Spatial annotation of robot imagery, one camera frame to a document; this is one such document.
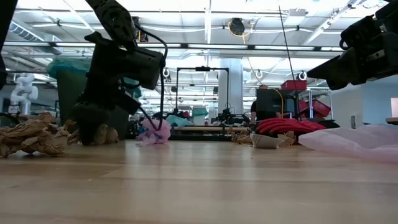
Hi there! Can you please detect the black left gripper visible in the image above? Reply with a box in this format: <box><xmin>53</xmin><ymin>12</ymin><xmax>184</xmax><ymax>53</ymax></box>
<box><xmin>73</xmin><ymin>30</ymin><xmax>166</xmax><ymax>146</ymax></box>

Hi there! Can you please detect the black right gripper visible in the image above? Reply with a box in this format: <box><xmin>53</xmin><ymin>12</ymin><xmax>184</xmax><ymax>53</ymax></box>
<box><xmin>306</xmin><ymin>0</ymin><xmax>398</xmax><ymax>91</ymax></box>

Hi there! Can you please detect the brown paper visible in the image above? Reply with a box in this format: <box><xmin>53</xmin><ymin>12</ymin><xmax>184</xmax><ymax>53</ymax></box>
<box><xmin>93</xmin><ymin>123</ymin><xmax>120</xmax><ymax>146</ymax></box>
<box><xmin>277</xmin><ymin>130</ymin><xmax>297</xmax><ymax>147</ymax></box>
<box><xmin>0</xmin><ymin>111</ymin><xmax>72</xmax><ymax>157</ymax></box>
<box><xmin>229</xmin><ymin>126</ymin><xmax>253</xmax><ymax>146</ymax></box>

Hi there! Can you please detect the dark grey trash bin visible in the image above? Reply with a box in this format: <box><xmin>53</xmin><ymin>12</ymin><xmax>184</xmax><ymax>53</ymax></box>
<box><xmin>55</xmin><ymin>68</ymin><xmax>135</xmax><ymax>141</ymax></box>

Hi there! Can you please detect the pink plastic wad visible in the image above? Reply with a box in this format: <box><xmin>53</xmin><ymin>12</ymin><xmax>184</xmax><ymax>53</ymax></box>
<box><xmin>136</xmin><ymin>118</ymin><xmax>172</xmax><ymax>146</ymax></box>

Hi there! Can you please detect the pink plastic bag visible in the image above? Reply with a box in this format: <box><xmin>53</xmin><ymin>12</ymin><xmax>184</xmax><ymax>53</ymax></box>
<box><xmin>297</xmin><ymin>123</ymin><xmax>398</xmax><ymax>165</ymax></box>

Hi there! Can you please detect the white paper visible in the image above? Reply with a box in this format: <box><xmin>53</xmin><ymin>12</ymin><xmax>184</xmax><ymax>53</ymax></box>
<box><xmin>249</xmin><ymin>133</ymin><xmax>284</xmax><ymax>149</ymax></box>

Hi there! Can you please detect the red plastic crate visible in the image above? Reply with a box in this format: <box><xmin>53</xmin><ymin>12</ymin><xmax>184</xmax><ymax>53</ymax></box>
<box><xmin>280</xmin><ymin>80</ymin><xmax>308</xmax><ymax>91</ymax></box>
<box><xmin>298</xmin><ymin>98</ymin><xmax>331</xmax><ymax>119</ymax></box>

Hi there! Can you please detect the metal shelf rack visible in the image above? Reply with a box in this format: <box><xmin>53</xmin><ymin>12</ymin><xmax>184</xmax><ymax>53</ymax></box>
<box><xmin>306</xmin><ymin>86</ymin><xmax>333</xmax><ymax>121</ymax></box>

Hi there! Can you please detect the red and black work glove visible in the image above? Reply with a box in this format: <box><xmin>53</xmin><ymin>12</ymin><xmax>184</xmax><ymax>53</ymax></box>
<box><xmin>255</xmin><ymin>117</ymin><xmax>340</xmax><ymax>137</ymax></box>

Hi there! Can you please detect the black computer monitor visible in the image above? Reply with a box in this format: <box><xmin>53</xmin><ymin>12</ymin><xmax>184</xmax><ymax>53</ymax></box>
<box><xmin>256</xmin><ymin>88</ymin><xmax>295</xmax><ymax>121</ymax></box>

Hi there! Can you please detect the person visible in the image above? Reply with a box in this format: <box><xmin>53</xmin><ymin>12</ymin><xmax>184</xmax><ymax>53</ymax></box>
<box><xmin>250</xmin><ymin>83</ymin><xmax>280</xmax><ymax>124</ymax></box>

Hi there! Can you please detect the small teal-lined bin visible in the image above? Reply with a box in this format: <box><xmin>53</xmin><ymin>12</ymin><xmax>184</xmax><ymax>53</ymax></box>
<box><xmin>192</xmin><ymin>106</ymin><xmax>209</xmax><ymax>126</ymax></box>

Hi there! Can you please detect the long wooden bench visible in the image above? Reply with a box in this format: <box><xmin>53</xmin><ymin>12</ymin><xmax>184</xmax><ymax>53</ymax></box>
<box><xmin>172</xmin><ymin>125</ymin><xmax>251</xmax><ymax>132</ymax></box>

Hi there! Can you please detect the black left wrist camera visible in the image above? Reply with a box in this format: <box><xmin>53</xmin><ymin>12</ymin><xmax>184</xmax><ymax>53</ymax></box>
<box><xmin>119</xmin><ymin>89</ymin><xmax>142</xmax><ymax>116</ymax></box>

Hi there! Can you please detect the grey wall panel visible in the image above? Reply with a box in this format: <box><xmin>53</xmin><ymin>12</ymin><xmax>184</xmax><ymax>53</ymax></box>
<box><xmin>350</xmin><ymin>113</ymin><xmax>362</xmax><ymax>129</ymax></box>

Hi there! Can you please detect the thin black hanging cable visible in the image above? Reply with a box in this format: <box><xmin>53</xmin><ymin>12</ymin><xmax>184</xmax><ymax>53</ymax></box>
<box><xmin>277</xmin><ymin>4</ymin><xmax>302</xmax><ymax>119</ymax></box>

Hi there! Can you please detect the yellow hanging cable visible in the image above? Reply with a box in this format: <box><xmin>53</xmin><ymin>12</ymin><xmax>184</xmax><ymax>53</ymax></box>
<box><xmin>228</xmin><ymin>21</ymin><xmax>285</xmax><ymax>119</ymax></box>

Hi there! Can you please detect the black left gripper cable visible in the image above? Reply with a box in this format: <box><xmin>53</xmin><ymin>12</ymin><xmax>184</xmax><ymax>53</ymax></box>
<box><xmin>135</xmin><ymin>23</ymin><xmax>169</xmax><ymax>131</ymax></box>

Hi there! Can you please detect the black ceiling cable reel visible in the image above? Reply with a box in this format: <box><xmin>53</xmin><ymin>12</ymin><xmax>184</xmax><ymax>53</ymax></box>
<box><xmin>229</xmin><ymin>17</ymin><xmax>246</xmax><ymax>37</ymax></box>

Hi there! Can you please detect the black camera rig frame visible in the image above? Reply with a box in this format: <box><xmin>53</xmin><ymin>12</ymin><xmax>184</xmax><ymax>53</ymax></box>
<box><xmin>175</xmin><ymin>66</ymin><xmax>230</xmax><ymax>125</ymax></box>

